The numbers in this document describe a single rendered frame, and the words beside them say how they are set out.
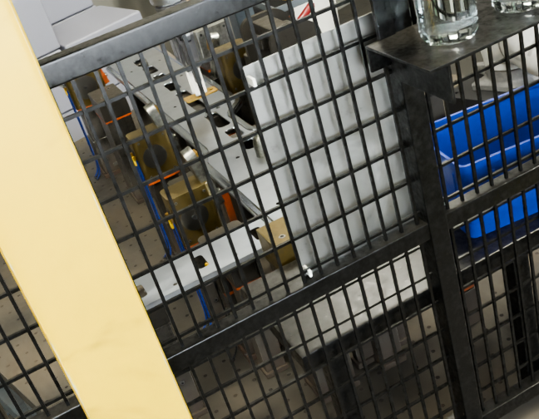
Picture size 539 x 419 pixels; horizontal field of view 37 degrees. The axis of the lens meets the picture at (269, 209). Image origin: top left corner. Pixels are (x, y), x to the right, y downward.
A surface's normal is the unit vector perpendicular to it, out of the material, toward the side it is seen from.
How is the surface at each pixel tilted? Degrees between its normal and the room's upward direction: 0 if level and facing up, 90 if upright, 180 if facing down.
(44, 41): 90
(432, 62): 0
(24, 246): 90
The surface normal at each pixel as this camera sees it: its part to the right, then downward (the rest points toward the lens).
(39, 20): 0.63, 0.25
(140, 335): 0.42, 0.37
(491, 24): -0.26, -0.83
